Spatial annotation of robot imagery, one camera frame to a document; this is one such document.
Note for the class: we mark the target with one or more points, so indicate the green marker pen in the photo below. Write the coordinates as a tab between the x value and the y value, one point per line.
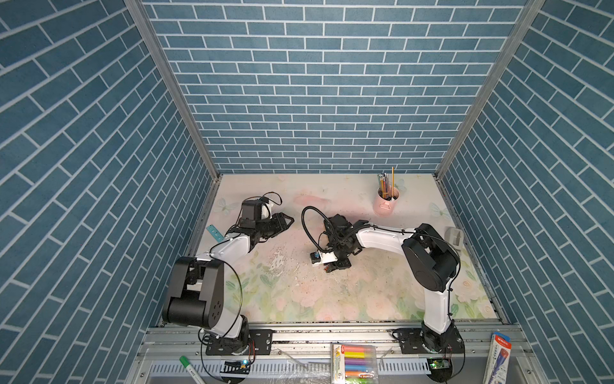
191	370

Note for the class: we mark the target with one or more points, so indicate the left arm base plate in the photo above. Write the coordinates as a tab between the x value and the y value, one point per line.
261	340

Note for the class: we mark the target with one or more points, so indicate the pencils in cup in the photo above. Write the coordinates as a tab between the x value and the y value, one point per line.
387	186

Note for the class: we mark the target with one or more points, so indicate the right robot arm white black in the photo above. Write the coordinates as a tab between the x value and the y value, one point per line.
433	263

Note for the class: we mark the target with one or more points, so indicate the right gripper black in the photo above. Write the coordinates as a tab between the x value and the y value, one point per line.
340	265

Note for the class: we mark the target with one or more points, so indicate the teal ruler strip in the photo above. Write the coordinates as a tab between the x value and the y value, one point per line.
215	233

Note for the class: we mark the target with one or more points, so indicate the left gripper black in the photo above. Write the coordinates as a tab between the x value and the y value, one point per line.
279	224

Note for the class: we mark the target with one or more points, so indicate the highlighter marker pack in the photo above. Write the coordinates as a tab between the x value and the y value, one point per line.
353	363

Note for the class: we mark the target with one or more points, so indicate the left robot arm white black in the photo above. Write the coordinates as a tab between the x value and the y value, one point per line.
196	291

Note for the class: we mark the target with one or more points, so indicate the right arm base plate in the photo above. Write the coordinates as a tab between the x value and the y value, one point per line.
415	341

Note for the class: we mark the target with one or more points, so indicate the pink pencil cup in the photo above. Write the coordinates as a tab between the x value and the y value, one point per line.
385	207

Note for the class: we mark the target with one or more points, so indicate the boxed pen package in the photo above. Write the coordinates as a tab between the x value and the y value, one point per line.
496	371

